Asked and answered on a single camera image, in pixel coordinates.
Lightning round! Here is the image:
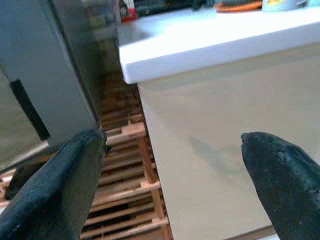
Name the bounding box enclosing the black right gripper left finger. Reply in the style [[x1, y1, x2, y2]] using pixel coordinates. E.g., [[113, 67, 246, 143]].
[[0, 129, 113, 240]]

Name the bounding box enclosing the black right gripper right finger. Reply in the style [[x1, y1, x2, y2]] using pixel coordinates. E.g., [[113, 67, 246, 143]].
[[240, 131, 320, 240]]

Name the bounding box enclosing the grey fridge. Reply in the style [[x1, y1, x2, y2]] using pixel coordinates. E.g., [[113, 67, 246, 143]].
[[0, 0, 120, 201]]

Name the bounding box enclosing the wooden slatted rack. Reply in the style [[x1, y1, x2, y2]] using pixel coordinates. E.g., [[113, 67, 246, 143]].
[[0, 71, 175, 240]]

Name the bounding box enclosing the beige cabinet white countertop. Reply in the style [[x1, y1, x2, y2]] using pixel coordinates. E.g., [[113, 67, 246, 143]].
[[116, 6, 320, 240]]

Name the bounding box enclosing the grey printed mug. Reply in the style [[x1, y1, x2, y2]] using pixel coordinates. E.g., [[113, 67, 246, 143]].
[[261, 0, 309, 12]]

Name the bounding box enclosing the stack of coloured plates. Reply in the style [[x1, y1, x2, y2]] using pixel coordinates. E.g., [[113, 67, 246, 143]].
[[214, 1, 263, 13]]

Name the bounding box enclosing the red printed carton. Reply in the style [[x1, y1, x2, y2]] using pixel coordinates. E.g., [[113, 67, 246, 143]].
[[120, 0, 137, 23]]

